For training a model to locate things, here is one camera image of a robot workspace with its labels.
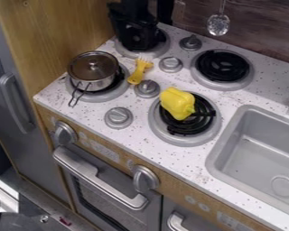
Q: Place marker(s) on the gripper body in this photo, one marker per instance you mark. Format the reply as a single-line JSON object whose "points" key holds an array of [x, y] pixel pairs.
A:
{"points": [[137, 33]]}

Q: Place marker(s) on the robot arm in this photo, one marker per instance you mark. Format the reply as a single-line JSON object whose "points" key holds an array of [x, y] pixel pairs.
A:
{"points": [[137, 6]]}

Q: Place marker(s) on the silver lid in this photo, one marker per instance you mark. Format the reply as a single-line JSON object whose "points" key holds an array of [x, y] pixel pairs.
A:
{"points": [[92, 66]]}

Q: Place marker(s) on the silver pan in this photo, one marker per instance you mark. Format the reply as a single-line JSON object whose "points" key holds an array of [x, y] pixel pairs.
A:
{"points": [[95, 85]]}

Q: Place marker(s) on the yellow toy fork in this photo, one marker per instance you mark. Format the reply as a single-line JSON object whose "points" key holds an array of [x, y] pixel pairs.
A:
{"points": [[138, 72]]}

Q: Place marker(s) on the yellow toy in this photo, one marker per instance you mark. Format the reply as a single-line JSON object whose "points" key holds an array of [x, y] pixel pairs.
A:
{"points": [[177, 103]]}

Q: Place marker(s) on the silver slotted spoon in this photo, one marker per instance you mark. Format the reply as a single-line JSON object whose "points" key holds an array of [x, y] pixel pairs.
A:
{"points": [[218, 24]]}

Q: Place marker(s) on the toy stove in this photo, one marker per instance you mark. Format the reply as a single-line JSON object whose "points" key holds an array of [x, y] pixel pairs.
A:
{"points": [[183, 126]]}

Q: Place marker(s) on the grey toy fridge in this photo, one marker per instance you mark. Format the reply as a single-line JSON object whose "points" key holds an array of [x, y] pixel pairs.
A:
{"points": [[18, 120]]}

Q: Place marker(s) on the toy sink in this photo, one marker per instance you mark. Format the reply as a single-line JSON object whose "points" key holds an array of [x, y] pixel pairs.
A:
{"points": [[259, 156]]}

